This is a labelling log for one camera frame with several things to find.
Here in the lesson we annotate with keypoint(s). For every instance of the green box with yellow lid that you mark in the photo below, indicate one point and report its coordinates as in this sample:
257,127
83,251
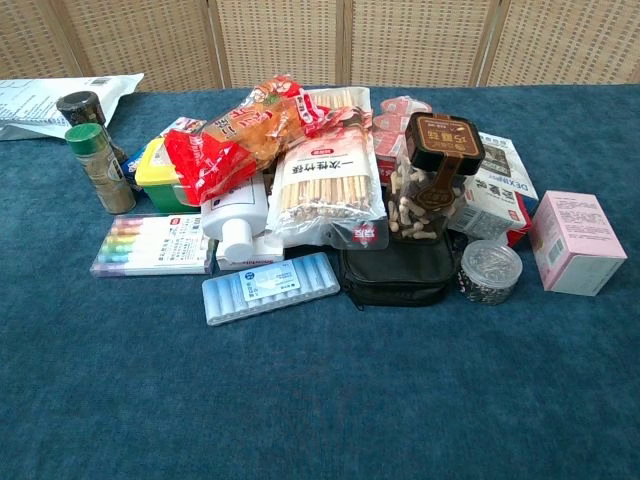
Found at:
160,180

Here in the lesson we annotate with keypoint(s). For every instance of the pink cardboard box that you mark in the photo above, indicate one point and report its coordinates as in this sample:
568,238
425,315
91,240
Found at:
575,245

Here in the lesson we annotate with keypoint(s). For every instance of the bag of bamboo chopsticks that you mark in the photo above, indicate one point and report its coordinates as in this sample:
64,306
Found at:
325,185

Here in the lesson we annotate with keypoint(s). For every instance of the white plastic bottle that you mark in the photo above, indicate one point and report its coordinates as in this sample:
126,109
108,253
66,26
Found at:
237,215

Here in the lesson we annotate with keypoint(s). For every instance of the black zip pouch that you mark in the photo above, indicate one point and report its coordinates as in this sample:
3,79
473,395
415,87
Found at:
400,275

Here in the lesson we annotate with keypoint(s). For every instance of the blue tablecloth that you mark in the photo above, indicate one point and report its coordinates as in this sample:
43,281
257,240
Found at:
320,350

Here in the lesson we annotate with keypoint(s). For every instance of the mushroom biscuit jar brown lid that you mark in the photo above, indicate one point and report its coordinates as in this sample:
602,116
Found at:
430,185

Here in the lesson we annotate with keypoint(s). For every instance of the red bread bag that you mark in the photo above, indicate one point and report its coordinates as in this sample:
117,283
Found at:
240,140

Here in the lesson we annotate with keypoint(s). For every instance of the pack of red jelly cups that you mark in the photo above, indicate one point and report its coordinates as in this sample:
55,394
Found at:
392,132

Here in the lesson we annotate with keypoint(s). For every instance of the pastel highlighter pen set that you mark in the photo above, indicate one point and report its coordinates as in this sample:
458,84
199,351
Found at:
150,245

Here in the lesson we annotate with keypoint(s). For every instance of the clear tub of paper clips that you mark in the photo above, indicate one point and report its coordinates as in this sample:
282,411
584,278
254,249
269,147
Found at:
490,272

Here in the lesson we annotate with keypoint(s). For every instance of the white blue printed carton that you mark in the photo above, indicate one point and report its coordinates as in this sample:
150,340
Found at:
500,195

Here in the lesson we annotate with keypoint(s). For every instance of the woven folding screen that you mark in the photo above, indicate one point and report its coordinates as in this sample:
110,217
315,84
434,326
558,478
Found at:
320,42

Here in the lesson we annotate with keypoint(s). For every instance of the spice jar with green cap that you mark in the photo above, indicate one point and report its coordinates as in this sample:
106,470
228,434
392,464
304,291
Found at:
100,167

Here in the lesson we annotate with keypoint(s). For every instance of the spice jar with black cap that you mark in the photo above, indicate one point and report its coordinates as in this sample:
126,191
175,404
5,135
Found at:
87,112

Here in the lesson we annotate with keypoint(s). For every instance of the white plastic mailer bag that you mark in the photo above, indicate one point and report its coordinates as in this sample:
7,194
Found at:
45,105

